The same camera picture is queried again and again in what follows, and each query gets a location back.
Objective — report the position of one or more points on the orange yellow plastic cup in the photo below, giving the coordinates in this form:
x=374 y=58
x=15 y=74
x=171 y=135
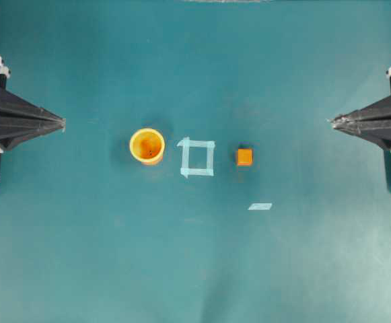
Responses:
x=147 y=146

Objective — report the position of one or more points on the orange cube block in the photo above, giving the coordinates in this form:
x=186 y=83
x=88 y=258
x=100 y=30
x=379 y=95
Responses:
x=244 y=157

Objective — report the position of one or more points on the light blue tape strip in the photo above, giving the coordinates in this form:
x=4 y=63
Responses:
x=260 y=206

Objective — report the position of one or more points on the light blue tape square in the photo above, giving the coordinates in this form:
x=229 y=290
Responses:
x=197 y=157

